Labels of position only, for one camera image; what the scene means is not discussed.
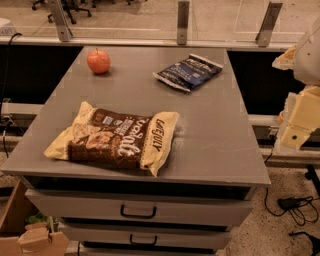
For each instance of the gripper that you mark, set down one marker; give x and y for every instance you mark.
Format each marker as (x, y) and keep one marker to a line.
(308, 60)

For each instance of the brown chip bag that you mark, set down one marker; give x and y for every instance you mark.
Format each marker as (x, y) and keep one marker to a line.
(118, 140)

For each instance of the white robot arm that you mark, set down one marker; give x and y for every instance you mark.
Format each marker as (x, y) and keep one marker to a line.
(304, 57)

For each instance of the blue chip bag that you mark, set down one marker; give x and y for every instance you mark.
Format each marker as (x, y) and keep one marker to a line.
(189, 73)

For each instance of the red apple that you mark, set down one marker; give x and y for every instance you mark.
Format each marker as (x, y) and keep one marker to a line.
(98, 61)

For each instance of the orange tape roll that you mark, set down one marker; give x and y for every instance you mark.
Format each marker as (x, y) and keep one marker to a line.
(280, 117)

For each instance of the grey drawer cabinet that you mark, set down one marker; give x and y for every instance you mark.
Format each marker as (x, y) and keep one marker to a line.
(214, 153)

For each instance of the upper grey drawer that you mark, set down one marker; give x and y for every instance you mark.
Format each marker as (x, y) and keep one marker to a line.
(172, 210)

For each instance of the grey drawer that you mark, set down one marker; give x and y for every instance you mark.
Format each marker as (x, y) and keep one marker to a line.
(172, 210)
(119, 234)

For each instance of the lower grey drawer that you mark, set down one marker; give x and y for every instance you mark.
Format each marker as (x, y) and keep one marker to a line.
(119, 234)

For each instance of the black office chair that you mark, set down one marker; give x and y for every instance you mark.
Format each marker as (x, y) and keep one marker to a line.
(67, 5)

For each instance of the cardboard box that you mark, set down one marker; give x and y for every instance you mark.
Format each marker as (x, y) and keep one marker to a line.
(18, 238)

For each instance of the white device at left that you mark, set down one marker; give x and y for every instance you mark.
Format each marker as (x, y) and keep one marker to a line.
(6, 27)

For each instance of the black power adapter with cable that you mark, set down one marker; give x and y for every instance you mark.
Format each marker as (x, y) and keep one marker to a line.
(293, 206)

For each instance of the right metal bracket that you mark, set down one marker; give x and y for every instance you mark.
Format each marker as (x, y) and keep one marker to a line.
(264, 35)

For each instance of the metal bracket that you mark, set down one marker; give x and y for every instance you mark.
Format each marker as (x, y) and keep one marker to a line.
(264, 35)
(60, 21)
(182, 22)

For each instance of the middle metal bracket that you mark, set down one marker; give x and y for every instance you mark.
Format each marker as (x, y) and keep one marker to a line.
(182, 22)

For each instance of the black lower drawer handle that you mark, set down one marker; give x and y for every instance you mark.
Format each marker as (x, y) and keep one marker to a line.
(143, 240)

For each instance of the black drawer handle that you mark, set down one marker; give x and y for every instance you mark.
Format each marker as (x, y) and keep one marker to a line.
(136, 213)
(143, 240)

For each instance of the black upper drawer handle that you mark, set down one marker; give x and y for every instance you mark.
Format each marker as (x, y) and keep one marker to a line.
(136, 213)

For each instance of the left metal bracket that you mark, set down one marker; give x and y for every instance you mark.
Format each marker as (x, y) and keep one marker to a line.
(60, 21)

